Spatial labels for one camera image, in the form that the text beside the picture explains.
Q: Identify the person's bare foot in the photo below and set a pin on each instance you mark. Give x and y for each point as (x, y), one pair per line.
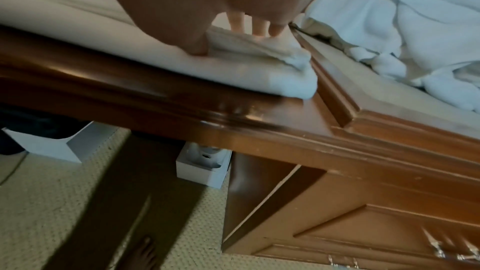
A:
(144, 254)

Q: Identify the pile of crumpled white towels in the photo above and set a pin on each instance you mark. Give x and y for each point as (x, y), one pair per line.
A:
(405, 19)

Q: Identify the brown wooden raised cabinet top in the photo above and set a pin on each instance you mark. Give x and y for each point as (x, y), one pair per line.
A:
(378, 108)

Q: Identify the small white towel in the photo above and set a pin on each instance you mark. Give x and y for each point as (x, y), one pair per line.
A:
(258, 48)

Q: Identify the open white cardboard box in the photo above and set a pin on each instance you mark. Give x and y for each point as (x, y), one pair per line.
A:
(48, 145)

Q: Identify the large folded white sheet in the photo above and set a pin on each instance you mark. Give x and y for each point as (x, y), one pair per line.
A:
(112, 43)

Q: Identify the brown wooden desk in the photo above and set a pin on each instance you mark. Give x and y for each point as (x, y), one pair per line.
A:
(187, 108)

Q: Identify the small white box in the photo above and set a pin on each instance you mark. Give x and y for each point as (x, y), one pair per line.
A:
(202, 174)

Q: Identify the white device in box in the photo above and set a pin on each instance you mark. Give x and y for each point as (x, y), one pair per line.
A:
(204, 151)

